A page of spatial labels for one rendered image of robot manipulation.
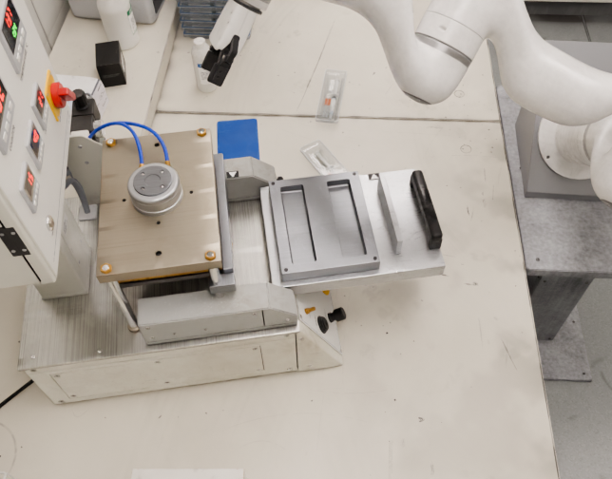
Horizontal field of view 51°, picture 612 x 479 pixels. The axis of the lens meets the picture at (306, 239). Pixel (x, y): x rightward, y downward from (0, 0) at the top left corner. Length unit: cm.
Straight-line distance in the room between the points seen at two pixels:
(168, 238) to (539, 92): 60
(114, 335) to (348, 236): 43
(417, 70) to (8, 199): 59
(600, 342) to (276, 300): 144
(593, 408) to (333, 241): 128
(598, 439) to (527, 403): 88
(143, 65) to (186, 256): 89
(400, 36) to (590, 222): 72
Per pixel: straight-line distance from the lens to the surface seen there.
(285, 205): 116
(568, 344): 223
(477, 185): 153
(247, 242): 118
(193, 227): 99
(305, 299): 116
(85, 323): 115
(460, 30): 103
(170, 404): 125
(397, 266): 110
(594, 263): 148
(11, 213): 82
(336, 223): 113
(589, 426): 216
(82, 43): 189
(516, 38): 105
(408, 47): 100
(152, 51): 180
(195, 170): 106
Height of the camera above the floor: 189
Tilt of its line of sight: 55 degrees down
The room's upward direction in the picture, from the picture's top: 1 degrees counter-clockwise
